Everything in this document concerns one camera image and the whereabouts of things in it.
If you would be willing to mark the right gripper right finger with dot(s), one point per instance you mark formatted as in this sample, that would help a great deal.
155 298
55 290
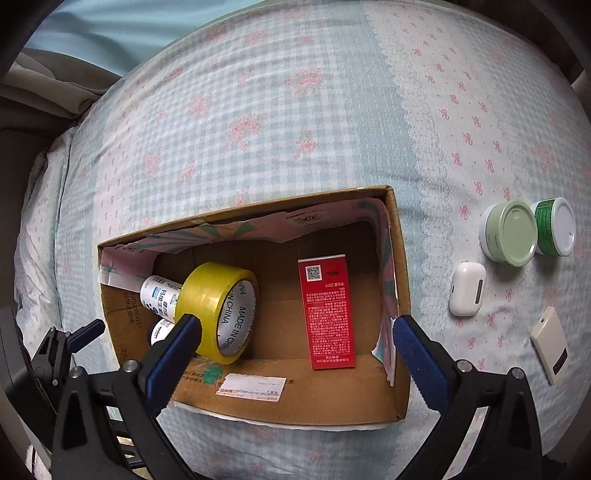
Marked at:
428 362

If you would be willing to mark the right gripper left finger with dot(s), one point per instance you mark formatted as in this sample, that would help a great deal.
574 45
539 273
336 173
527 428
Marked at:
163 365

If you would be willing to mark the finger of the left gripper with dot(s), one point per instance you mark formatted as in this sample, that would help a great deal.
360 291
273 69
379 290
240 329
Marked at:
84 335

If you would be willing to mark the white pill bottle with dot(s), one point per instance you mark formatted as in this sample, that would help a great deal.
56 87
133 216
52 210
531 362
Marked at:
160 296

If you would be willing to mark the yellow tape roll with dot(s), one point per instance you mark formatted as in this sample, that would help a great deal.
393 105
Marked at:
223 298

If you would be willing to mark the cardboard box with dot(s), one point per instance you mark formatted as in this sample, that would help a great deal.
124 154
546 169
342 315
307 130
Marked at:
272 381

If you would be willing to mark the white rectangular remote device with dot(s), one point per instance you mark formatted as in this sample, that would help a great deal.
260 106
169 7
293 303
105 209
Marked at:
550 344

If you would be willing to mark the red rectangular box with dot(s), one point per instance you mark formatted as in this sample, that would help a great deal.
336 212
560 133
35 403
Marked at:
327 312

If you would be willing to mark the light green lidded jar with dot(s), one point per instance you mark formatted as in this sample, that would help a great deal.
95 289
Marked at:
508 233

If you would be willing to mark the patterned pillow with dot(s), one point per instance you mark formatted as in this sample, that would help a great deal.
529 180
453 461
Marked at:
35 287

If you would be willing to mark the white earbuds case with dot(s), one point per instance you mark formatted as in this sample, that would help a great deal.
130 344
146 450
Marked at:
468 285

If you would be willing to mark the green jar white lid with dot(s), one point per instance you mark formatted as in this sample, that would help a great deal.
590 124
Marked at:
556 226

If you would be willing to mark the left brown curtain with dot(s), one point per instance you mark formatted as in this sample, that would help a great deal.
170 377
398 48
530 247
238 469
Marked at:
55 83

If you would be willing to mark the patterned bed sheet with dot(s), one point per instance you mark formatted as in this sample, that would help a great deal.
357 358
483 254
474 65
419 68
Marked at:
287 98

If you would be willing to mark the light blue hanging cloth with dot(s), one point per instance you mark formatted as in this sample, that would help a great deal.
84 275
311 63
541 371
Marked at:
118 35

